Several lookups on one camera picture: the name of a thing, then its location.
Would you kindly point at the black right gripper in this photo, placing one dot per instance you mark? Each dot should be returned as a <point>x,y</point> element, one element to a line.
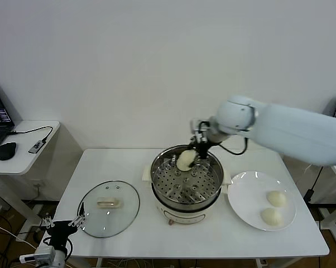
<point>203,148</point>

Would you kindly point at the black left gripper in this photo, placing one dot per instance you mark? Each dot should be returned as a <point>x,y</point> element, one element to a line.
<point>60,230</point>

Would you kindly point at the white steamed baozi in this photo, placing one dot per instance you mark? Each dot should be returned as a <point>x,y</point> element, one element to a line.
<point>191,156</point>
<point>272,217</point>
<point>277,198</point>
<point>182,166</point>

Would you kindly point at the glass pot lid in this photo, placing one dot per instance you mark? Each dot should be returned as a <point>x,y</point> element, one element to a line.
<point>126,201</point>

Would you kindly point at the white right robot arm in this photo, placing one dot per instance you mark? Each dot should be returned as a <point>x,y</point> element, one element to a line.
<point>282,125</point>

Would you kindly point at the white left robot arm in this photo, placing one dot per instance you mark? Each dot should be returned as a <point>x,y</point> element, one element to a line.
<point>59,258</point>

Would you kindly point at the steel steamer basket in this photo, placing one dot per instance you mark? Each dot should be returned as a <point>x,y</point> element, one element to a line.
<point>201,181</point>

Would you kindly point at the white side table with mouse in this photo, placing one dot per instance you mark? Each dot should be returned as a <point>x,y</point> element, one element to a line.
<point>31,164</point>

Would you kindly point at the white round plate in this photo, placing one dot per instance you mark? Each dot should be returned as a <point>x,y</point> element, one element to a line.
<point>249,195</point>

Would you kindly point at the cream electric cooker base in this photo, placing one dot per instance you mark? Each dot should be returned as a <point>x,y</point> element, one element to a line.
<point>184,217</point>

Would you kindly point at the grey usb hub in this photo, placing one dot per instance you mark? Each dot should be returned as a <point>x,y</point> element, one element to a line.
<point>36,146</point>

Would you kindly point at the black computer mouse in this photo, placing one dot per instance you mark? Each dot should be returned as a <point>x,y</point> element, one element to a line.
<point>6,150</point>

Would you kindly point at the white side table with label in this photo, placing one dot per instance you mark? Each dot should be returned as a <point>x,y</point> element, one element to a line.
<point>332,217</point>

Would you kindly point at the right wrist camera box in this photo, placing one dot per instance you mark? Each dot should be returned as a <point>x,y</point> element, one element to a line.
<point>198,131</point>

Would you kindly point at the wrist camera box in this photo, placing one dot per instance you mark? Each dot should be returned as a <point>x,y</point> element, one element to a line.
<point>198,131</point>
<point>43,252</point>

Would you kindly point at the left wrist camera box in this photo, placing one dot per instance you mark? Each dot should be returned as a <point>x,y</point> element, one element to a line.
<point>43,252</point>

